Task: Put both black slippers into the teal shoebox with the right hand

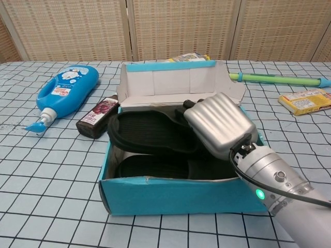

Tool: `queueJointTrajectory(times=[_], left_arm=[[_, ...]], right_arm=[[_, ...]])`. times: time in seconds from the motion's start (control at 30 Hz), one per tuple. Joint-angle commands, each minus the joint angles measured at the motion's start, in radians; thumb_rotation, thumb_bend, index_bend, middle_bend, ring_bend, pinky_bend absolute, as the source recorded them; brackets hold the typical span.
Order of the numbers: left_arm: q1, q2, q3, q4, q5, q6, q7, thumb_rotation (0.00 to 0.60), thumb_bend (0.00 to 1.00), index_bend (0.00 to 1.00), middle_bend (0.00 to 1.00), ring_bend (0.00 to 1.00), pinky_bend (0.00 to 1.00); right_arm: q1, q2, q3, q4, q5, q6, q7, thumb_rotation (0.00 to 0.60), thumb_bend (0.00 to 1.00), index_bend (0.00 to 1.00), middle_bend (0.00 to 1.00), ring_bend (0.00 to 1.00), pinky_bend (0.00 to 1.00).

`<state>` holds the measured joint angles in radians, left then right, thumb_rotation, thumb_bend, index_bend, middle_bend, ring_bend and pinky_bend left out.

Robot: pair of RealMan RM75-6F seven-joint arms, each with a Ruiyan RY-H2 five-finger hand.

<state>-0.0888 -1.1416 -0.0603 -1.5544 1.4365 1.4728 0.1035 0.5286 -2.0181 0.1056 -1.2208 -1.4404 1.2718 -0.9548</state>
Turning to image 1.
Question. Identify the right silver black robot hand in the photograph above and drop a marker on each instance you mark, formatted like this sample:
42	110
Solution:
222	124

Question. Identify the black slipper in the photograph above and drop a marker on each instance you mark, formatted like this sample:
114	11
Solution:
144	131
155	168

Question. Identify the blue cardboard shoebox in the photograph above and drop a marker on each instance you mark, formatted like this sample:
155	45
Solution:
168	196

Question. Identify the green plastic tube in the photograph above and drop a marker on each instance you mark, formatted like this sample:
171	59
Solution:
271	78

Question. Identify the white yellow bag roll package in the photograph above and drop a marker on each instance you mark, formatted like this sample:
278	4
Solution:
188	57

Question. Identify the yellow flat packet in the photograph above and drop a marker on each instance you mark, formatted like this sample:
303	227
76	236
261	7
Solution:
305	102

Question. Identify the dark brown syrup bottle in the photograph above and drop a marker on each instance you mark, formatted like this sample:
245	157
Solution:
93	118

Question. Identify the blue detergent pump bottle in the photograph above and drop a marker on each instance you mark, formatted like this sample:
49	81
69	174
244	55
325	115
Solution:
69	87

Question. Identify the woven folding screen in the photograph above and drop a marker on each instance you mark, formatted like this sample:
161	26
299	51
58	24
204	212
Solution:
77	25

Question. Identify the blue checkered tablecloth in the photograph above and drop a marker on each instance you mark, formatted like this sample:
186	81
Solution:
51	180

